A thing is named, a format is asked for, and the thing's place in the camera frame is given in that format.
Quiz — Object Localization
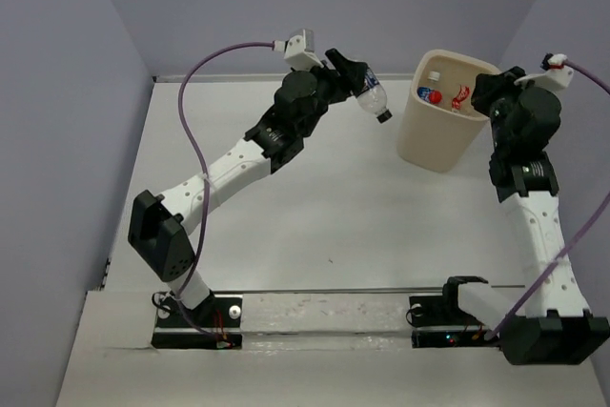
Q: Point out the blue label plastic bottle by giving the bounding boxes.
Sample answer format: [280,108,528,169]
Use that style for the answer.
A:
[417,87,443,106]

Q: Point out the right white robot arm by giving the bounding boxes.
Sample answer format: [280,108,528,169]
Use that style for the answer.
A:
[438,61,609,365]

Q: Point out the red label cola bottle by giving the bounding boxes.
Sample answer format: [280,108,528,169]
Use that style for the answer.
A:
[451,85,471,112]

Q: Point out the metal rail bar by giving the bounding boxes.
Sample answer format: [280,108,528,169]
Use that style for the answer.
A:
[99,286,525,295]

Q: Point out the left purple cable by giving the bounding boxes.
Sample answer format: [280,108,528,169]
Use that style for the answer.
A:
[170,40,287,346]

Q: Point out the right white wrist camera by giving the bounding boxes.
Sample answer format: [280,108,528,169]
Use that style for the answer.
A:
[515,53,574,92]

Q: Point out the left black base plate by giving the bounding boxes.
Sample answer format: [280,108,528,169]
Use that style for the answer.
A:
[152,292,243,350]

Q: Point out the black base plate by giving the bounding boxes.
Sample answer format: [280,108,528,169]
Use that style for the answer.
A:
[152,292,243,350]
[405,295,499,349]

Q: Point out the purple cable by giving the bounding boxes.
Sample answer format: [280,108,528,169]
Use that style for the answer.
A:
[484,56,610,341]
[170,40,287,346]

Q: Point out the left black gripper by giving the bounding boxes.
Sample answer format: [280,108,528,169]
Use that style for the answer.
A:
[290,51,367,140]

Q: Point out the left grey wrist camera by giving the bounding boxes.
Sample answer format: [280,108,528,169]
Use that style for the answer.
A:
[284,28,323,71]

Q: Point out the red cap small bottle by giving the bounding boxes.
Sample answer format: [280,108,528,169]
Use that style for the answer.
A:
[356,68,392,124]

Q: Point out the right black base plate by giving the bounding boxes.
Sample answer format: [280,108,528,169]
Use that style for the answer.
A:
[405,295,499,349]

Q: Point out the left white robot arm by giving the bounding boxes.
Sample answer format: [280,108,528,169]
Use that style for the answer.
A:
[128,49,369,333]

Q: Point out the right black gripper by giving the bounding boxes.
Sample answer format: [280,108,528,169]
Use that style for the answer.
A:
[472,66,539,151]

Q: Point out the clear bottle white cap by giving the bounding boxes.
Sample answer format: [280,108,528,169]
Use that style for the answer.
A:
[427,71,440,84]

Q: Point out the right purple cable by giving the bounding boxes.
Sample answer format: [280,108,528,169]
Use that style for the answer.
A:
[484,56,610,341]

